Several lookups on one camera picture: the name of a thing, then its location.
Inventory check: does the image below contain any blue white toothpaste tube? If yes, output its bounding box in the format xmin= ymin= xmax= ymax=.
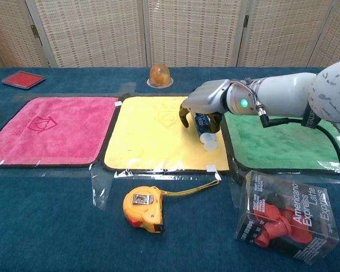
xmin=193 ymin=112 xmax=218 ymax=151

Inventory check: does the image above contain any orange jelly cup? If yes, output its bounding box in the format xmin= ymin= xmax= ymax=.
xmin=146 ymin=64 xmax=174 ymax=87

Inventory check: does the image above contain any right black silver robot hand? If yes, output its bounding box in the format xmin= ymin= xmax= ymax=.
xmin=178 ymin=79 xmax=258 ymax=134

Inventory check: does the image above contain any yellow tape measure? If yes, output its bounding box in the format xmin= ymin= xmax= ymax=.
xmin=122 ymin=179 xmax=219 ymax=235

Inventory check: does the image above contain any green microfiber cloth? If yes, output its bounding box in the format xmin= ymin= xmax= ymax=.
xmin=222 ymin=112 xmax=340 ymax=174

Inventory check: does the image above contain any clear tape strip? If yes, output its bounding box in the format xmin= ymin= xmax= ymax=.
xmin=90 ymin=164 xmax=116 ymax=211
xmin=228 ymin=172 xmax=246 ymax=209
xmin=120 ymin=82 xmax=137 ymax=96

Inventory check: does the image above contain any red ink pad tray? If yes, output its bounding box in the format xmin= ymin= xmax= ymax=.
xmin=1 ymin=70 xmax=47 ymax=90

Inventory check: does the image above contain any yellow microfiber cloth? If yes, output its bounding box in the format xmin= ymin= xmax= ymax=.
xmin=101 ymin=95 xmax=230 ymax=172

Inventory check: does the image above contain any woven folding screen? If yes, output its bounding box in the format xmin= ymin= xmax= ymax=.
xmin=0 ymin=0 xmax=340 ymax=69

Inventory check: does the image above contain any clear box of red capsules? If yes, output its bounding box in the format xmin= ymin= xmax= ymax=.
xmin=234 ymin=169 xmax=340 ymax=258

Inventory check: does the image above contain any pink microfiber cloth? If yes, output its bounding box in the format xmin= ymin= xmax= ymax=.
xmin=0 ymin=96 xmax=120 ymax=168

